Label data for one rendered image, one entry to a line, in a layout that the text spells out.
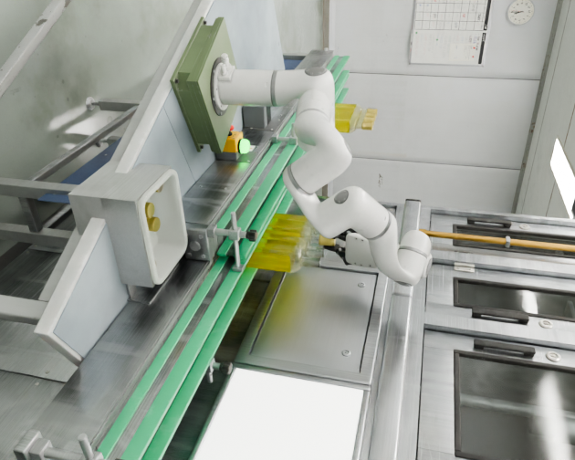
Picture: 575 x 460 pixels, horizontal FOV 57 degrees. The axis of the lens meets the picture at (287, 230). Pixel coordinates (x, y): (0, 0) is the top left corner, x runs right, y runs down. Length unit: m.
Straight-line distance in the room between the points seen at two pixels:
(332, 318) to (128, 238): 0.60
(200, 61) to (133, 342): 0.71
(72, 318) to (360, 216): 0.63
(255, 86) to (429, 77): 5.92
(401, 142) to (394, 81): 0.85
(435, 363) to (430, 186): 6.50
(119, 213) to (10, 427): 0.56
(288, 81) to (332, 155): 0.33
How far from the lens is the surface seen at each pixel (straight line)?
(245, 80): 1.46
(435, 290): 1.67
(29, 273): 1.90
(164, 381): 1.13
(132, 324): 1.24
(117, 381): 1.12
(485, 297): 1.68
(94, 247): 1.16
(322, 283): 1.59
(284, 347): 1.39
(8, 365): 1.58
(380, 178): 7.84
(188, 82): 1.39
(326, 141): 1.17
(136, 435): 1.05
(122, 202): 1.13
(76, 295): 1.13
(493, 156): 7.69
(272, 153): 1.76
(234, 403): 1.27
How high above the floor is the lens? 1.37
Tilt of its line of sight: 13 degrees down
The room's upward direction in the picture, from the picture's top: 96 degrees clockwise
